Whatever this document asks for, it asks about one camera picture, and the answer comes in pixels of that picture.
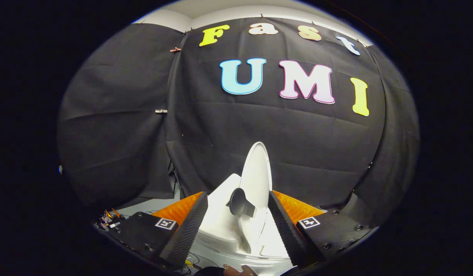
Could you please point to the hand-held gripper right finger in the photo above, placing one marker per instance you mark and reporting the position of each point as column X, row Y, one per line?
column 284, row 230

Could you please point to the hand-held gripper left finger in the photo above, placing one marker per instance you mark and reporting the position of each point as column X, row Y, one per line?
column 188, row 230

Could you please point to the white toilet lid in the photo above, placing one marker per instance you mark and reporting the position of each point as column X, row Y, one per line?
column 256, row 176

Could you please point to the white ceramic toilet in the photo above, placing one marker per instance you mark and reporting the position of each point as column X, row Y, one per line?
column 221, row 226

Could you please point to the black stand leg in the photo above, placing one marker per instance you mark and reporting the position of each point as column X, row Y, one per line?
column 175, row 180

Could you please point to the black backdrop cloth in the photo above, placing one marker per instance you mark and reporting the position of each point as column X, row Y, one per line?
column 221, row 134

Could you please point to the red cloth clip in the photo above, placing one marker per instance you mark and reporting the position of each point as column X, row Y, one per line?
column 175, row 49

